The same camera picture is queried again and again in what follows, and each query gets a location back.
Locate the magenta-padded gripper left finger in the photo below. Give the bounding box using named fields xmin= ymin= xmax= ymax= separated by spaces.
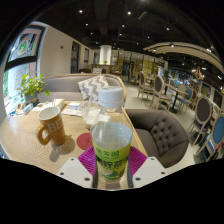
xmin=56 ymin=145 xmax=99 ymax=190

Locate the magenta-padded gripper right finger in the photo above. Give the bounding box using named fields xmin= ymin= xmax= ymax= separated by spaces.
xmin=127 ymin=145 xmax=168 ymax=189

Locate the clear green-label drink bottle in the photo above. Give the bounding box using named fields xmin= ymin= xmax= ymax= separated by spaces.
xmin=90 ymin=85 xmax=134 ymax=191

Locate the flat round red coaster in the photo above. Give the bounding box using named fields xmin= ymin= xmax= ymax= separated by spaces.
xmin=76 ymin=132 xmax=95 ymax=151

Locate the grey tufted armchair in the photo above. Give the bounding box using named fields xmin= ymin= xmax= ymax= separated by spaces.
xmin=124 ymin=108 xmax=191 ymax=169

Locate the brown ceramic mug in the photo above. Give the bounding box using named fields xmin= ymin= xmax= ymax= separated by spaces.
xmin=35 ymin=106 xmax=67 ymax=147

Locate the clear glass cup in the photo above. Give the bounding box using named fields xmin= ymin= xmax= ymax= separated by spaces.
xmin=81 ymin=101 xmax=102 ymax=131

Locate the white paper menu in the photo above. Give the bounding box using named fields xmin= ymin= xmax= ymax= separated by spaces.
xmin=61 ymin=101 xmax=84 ymax=118

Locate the dark café table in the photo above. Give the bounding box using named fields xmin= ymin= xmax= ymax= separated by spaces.
xmin=163 ymin=83 xmax=190 ymax=114

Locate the group of dining chairs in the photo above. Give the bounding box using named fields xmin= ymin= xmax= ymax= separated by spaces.
xmin=136 ymin=71 xmax=224 ymax=162

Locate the grey upholstered bench sofa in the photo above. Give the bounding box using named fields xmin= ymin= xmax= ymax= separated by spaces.
xmin=36 ymin=73 xmax=128 ymax=104

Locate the grey chevron cushion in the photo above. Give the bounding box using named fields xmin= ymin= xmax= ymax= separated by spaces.
xmin=77 ymin=75 xmax=111 ymax=101

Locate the green potted plant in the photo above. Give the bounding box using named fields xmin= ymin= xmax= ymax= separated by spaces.
xmin=16 ymin=71 xmax=51 ymax=106

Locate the group of ceiling lights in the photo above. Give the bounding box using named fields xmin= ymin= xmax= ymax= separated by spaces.
xmin=77 ymin=0 xmax=224 ymax=54

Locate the framed wall poster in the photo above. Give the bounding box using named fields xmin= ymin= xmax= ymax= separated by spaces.
xmin=5 ymin=25 xmax=46 ymax=65

